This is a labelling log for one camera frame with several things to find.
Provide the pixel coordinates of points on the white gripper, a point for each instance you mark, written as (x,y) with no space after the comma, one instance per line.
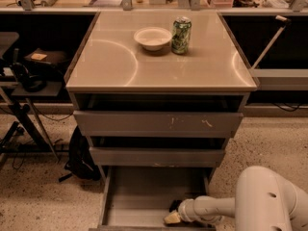
(185,209)

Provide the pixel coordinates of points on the dark blue snack bar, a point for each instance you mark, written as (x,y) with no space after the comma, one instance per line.
(174,205)

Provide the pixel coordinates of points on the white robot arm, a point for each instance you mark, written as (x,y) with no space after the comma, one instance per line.
(264,201)

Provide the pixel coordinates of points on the grey open bottom drawer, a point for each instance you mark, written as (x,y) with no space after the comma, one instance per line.
(138,198)

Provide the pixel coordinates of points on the grey middle drawer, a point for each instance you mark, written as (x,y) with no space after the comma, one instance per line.
(156,157)

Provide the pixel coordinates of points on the grey top drawer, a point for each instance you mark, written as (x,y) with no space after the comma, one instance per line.
(158,124)

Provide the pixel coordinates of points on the grey drawer cabinet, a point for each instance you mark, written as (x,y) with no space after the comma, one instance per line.
(116,74)

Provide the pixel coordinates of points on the black backpack on floor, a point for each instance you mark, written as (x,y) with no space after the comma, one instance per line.
(80,162)

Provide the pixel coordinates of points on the black folding stand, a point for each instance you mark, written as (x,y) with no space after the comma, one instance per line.
(26,115)

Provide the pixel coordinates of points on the white bowl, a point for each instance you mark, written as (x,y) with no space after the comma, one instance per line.
(152,38)

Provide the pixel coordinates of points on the green soda can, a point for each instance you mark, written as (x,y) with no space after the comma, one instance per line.
(181,33)

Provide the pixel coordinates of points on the black headphones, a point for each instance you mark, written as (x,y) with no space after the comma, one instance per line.
(31,83)

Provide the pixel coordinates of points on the dark pouch with label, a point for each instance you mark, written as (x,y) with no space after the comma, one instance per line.
(44,59)

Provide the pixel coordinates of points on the grey rod with handle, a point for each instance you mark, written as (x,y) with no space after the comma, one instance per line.
(285,22)

